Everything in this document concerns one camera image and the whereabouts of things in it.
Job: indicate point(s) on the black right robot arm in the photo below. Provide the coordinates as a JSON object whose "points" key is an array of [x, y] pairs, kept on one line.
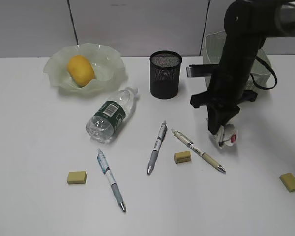
{"points": [[247, 23]]}

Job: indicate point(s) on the yellow eraser left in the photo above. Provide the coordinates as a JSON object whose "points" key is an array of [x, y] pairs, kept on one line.
{"points": [[77, 177]]}

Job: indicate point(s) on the yellow mango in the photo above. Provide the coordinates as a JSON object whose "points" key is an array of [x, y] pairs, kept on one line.
{"points": [[80, 70]]}

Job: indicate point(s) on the pale green woven basket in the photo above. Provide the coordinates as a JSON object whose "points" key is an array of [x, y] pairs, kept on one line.
{"points": [[212, 51]]}

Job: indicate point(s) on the yellow eraser middle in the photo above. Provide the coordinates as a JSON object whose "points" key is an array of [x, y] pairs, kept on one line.
{"points": [[182, 157]]}

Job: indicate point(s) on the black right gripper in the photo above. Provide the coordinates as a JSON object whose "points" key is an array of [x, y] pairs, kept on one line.
{"points": [[225, 91]]}

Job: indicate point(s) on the beige and white pen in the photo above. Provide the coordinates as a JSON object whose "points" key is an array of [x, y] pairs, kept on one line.
{"points": [[202, 154]]}

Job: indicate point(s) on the translucent green wavy plate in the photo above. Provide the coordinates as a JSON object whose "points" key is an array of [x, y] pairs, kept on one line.
{"points": [[107, 64]]}

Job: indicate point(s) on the black mesh pen holder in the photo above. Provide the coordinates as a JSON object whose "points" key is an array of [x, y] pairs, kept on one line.
{"points": [[164, 74]]}

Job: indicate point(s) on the white waste paper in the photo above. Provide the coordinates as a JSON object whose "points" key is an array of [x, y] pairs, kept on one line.
{"points": [[226, 136]]}

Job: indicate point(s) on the grey and white pen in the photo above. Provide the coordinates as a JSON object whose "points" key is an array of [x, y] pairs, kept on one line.
{"points": [[160, 138]]}

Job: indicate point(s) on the yellow eraser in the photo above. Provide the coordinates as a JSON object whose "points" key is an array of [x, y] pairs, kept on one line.
{"points": [[288, 180], [77, 177], [182, 157]]}

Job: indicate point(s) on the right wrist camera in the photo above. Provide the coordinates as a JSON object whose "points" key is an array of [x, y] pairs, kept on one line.
{"points": [[200, 70]]}

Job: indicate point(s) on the yellow eraser right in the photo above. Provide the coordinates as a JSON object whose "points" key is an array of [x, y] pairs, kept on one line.
{"points": [[288, 180]]}

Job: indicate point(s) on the blue and white pen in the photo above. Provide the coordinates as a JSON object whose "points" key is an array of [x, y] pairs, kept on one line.
{"points": [[111, 180]]}

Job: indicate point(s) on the clear water bottle green label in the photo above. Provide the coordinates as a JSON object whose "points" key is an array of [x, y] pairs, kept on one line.
{"points": [[118, 108]]}

